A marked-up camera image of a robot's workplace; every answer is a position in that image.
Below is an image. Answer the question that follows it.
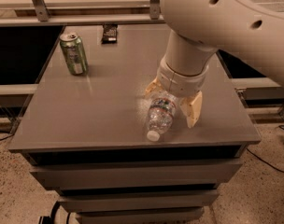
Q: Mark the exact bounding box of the grey drawer cabinet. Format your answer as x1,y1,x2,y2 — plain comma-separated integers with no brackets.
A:
9,24,260,224

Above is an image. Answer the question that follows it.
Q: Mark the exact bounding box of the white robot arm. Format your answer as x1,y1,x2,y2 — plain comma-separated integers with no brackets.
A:
145,0,284,128

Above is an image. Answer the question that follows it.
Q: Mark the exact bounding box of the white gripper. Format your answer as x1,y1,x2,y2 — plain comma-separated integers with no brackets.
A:
144,58,209,128

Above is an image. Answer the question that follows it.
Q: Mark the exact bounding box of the black cable on left floor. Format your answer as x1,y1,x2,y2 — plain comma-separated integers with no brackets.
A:
0,123,15,142

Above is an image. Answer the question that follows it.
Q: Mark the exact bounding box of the green soda can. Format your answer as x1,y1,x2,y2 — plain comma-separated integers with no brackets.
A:
60,33,88,76

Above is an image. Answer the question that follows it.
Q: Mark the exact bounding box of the clear plastic water bottle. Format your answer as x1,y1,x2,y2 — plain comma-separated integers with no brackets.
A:
146,91,178,142

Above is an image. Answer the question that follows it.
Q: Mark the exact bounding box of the dark rxbar chocolate wrapper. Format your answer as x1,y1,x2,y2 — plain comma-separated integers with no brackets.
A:
102,24,118,44

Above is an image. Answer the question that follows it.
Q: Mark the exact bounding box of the metal railing frame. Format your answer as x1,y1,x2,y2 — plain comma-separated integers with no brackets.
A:
0,0,284,28

